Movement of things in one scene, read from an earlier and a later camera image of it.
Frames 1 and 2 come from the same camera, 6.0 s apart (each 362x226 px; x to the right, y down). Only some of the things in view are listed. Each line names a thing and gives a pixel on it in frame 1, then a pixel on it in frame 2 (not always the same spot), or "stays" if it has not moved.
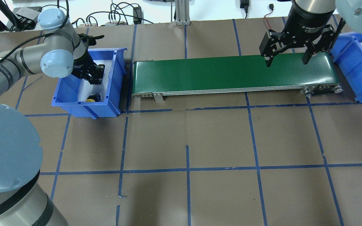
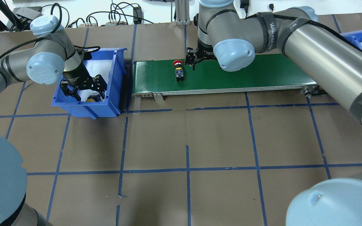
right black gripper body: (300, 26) -> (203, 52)
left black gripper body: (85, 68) -> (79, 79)
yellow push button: (94, 97) stays
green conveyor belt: (238, 77) stays
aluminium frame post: (182, 13) stays
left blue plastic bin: (66, 89) stays
